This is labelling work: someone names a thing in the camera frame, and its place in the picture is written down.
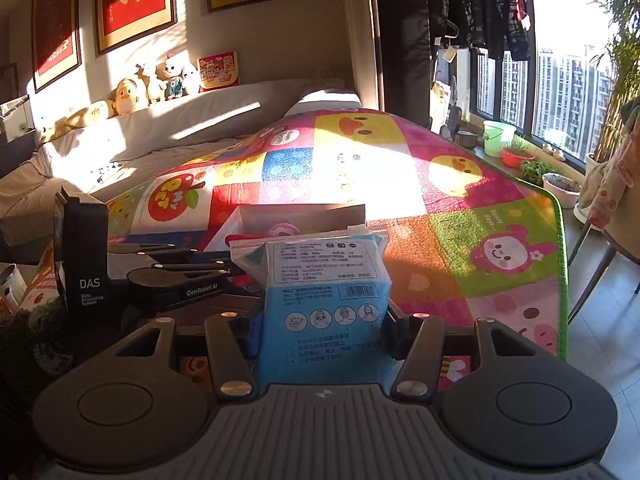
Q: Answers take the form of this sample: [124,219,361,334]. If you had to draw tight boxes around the pink cardboard box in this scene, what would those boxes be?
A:
[205,203,368,256]

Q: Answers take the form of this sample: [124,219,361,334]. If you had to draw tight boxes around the yellow duck plush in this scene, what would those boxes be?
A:
[112,77,151,117]

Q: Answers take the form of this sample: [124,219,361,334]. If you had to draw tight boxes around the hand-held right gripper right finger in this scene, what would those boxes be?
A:
[381,305,528,402]

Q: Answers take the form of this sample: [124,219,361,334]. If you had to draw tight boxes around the white plant pot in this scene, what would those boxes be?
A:
[542,172,583,209]

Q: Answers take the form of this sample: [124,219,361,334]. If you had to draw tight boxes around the long yellow plush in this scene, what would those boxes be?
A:
[40,100,116,144]

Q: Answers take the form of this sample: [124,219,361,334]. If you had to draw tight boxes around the colourful printed play mat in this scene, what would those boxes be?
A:
[20,110,571,398]

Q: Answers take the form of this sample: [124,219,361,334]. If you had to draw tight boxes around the white bunny plush blue overalls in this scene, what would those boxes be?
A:
[162,55,199,100]

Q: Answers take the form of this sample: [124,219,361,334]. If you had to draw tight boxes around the pale patterned clothing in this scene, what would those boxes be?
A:
[585,100,640,242]

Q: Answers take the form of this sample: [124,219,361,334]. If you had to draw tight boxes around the red printed card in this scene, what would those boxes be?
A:
[196,51,241,93]

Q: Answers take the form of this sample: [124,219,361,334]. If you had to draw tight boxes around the black plush bear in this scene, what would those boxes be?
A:
[0,305,76,426]

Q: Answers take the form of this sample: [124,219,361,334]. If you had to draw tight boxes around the red white foam rocket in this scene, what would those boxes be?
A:
[224,231,272,247]

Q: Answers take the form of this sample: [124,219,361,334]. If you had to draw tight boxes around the white cup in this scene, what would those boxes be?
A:
[0,262,28,311]

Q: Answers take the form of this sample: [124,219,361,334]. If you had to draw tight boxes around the white box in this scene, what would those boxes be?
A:
[0,95,36,143]

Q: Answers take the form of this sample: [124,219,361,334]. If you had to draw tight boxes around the blue face mask packet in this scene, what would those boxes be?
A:
[229,224,401,397]

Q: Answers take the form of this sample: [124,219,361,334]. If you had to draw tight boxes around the white pillow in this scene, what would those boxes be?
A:
[0,77,363,251]

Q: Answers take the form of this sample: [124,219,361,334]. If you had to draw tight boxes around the dark hanging clothes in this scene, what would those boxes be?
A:
[427,0,533,62]

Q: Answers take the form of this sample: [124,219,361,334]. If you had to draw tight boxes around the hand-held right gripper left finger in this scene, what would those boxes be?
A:
[115,310,262,405]

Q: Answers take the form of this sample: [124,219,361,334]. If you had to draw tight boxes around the grey chair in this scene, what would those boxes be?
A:
[567,210,640,326]

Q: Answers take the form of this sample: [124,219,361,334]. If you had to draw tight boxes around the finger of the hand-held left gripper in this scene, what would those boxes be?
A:
[150,256,247,279]
[107,241,201,257]

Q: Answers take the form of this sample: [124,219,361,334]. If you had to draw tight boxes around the bamboo plant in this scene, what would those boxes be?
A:
[585,0,640,163]

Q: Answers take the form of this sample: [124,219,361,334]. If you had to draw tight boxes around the white deer plush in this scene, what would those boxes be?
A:
[136,62,168,106]

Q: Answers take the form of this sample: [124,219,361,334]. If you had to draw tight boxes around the red plant pot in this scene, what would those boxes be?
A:
[500,135,537,169]

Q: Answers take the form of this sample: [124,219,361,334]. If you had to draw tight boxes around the pink cat toy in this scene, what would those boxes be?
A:
[264,219,302,237]

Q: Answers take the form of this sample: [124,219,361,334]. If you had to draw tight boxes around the green bucket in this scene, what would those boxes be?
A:
[482,120,517,157]

